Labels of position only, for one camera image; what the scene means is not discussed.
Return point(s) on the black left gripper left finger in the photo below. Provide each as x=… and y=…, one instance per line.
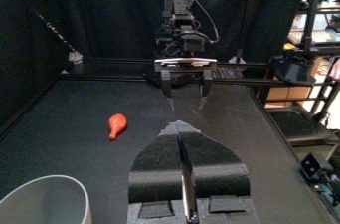
x=154, y=165

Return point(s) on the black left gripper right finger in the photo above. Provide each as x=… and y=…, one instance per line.
x=216, y=165

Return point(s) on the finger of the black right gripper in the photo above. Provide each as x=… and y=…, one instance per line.
x=205, y=88
x=166, y=89

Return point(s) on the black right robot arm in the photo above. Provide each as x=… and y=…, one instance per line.
x=180, y=5

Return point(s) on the orange toy drumstick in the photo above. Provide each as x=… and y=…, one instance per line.
x=117, y=125

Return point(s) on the brown cardboard box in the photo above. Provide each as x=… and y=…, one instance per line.
x=286, y=92

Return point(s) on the black flat pad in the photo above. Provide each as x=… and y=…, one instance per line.
x=296, y=124

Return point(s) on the white round bowl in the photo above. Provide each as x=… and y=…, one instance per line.
x=48, y=201

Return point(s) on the white corner bracket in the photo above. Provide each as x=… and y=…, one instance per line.
x=236, y=59
x=74, y=56

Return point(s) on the black horizontal frame rail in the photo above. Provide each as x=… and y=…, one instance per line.
x=110, y=77

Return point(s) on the black upright frame post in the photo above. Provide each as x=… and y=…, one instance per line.
x=248, y=12

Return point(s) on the black camera on mount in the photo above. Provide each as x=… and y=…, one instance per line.
x=314, y=165

